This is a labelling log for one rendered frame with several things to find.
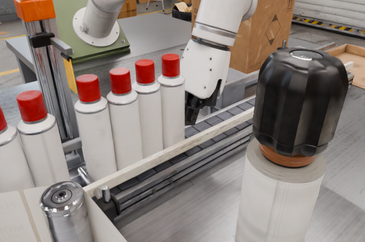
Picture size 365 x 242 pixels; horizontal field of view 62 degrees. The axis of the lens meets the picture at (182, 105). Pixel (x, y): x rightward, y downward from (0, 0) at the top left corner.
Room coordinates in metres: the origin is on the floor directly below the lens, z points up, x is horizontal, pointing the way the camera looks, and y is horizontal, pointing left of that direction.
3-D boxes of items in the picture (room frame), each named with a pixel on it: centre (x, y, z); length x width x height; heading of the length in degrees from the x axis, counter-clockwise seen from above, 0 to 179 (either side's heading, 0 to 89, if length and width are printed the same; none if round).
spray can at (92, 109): (0.42, 0.14, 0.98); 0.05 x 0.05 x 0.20
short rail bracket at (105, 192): (0.33, 0.11, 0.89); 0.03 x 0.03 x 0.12; 38
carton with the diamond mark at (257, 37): (1.12, -0.22, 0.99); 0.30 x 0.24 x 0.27; 138
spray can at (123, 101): (0.45, 0.10, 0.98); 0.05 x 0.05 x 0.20
